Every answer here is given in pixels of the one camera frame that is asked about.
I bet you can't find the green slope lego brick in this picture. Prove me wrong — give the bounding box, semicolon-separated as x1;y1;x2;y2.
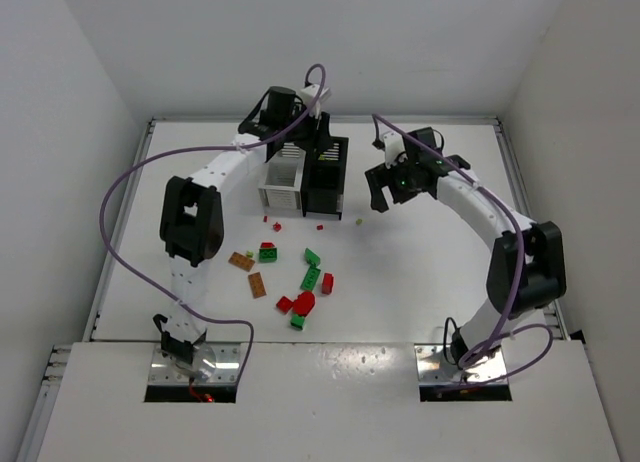
304;248;321;267

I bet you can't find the green square lego brick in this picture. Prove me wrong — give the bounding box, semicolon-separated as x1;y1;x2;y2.
258;242;278;263

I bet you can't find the red rectangular lego brick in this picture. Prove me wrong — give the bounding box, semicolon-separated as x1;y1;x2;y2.
321;272;335;295

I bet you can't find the green lego plate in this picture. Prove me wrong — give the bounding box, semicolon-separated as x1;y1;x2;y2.
300;265;321;291

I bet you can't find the brown lego plate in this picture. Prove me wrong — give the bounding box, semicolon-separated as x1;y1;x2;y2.
248;272;267;299
228;252;255;272

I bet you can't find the red rounded lego brick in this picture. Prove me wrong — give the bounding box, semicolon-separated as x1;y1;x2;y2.
292;291;315;317

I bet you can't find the small red lego brick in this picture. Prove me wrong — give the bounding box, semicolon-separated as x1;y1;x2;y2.
276;296;294;314

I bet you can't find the small green lego brick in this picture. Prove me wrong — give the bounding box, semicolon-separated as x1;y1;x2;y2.
290;314;306;330

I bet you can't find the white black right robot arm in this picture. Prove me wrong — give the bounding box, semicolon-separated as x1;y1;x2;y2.
365;127;567;369

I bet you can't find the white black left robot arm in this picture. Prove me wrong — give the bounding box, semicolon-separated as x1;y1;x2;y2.
154;82;331;368

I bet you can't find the black slatted container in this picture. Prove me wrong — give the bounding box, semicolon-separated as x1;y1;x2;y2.
300;137;349;219

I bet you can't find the white slatted container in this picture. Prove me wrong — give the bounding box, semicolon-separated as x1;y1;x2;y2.
258;144;306;217

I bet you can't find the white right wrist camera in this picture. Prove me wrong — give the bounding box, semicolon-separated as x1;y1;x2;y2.
372;130;406;168

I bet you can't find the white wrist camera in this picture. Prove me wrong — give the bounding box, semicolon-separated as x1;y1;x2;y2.
298;84;331;118
372;130;406;168

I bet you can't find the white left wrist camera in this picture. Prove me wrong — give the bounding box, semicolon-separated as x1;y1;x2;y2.
298;84;331;118

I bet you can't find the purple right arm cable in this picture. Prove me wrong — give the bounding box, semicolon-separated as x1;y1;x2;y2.
370;113;555;388

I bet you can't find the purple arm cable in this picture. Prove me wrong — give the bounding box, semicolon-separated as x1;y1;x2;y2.
370;113;555;388
98;64;329;383

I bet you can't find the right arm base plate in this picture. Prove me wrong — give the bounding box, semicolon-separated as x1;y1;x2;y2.
414;344;509;386

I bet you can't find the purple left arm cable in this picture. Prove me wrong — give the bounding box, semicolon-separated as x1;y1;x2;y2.
98;64;329;383

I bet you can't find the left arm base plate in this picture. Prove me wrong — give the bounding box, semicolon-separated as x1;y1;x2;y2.
148;342;241;387

